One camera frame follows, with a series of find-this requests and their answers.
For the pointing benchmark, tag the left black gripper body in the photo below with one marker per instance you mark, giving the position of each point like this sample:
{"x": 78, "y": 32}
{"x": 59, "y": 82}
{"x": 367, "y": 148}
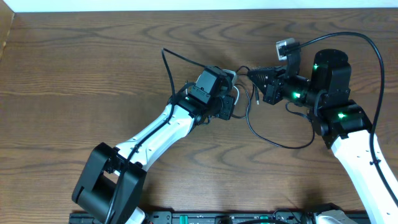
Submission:
{"x": 226, "y": 107}

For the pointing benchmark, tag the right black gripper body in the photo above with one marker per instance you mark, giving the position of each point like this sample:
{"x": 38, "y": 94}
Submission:
{"x": 277, "y": 97}

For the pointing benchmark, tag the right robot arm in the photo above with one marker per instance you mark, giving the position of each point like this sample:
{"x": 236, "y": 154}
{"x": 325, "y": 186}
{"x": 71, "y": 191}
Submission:
{"x": 339, "y": 120}

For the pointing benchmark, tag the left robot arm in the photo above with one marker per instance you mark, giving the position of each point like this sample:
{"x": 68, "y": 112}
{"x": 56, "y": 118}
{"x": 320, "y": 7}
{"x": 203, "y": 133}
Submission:
{"x": 111, "y": 183}

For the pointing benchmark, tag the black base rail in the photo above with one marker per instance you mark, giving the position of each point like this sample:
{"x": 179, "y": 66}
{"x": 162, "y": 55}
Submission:
{"x": 326, "y": 213}

